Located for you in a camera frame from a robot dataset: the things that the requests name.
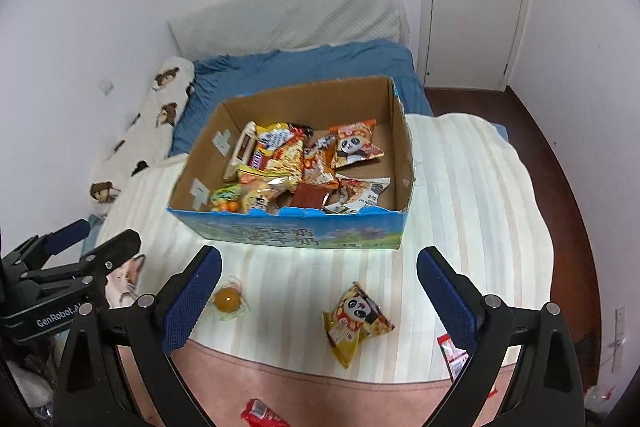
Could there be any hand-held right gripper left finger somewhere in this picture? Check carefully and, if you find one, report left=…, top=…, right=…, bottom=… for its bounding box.
left=54, top=245, right=223, bottom=427

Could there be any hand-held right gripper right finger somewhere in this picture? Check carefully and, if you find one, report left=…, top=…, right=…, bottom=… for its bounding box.
left=416, top=246, right=586, bottom=427

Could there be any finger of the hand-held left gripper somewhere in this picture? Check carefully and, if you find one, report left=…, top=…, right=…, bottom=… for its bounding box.
left=20, top=229, right=142, bottom=303
left=0, top=219, right=91, bottom=276

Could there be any long red white packet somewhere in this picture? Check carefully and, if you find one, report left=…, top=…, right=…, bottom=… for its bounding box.
left=436, top=333, right=473, bottom=384

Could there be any yellow panda snack packet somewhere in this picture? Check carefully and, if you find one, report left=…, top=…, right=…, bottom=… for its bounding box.
left=322, top=281, right=396, bottom=370

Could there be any green colourful candy bag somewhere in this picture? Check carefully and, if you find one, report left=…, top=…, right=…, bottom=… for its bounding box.
left=207, top=184, right=248, bottom=214

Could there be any clear yellow bread packet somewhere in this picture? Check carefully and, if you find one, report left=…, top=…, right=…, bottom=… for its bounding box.
left=240, top=177, right=293, bottom=215

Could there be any printed cardboard box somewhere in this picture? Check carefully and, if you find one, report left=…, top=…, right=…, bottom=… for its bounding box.
left=166, top=76, right=417, bottom=251

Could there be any small red snack packet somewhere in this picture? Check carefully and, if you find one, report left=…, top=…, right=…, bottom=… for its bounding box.
left=241, top=398, right=291, bottom=427

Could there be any white grey snack packet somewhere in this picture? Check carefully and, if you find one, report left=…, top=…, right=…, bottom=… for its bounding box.
left=322, top=174, right=392, bottom=214

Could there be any dark brown snack packet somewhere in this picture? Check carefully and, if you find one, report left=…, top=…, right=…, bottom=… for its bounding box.
left=287, top=184, right=331, bottom=210

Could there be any chocolate stick biscuit box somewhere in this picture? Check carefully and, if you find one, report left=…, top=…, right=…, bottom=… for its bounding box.
left=223, top=121, right=258, bottom=182

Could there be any yellow instant noodle packet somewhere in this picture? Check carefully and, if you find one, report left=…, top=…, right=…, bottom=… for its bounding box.
left=237, top=122, right=315, bottom=185

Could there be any large orange panda packet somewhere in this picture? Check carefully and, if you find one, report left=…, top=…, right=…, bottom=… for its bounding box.
left=329, top=119, right=386, bottom=170

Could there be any pale plastic bag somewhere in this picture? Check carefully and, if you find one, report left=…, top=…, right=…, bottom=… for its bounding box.
left=7, top=342, right=63, bottom=423

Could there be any cat print blanket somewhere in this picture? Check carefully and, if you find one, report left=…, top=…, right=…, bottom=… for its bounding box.
left=95, top=112, right=556, bottom=427

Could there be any bear print pillow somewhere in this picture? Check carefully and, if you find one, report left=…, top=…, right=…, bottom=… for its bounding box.
left=89, top=55, right=197, bottom=218

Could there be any crumpled plastic wrapper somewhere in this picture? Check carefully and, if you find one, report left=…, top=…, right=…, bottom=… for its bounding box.
left=584, top=384, right=622, bottom=414

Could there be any blue bed sheet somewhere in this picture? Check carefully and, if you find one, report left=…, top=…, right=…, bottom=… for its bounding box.
left=167, top=43, right=509, bottom=158

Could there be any white padded headboard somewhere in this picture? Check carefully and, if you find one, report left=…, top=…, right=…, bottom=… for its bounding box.
left=166, top=0, right=408, bottom=60

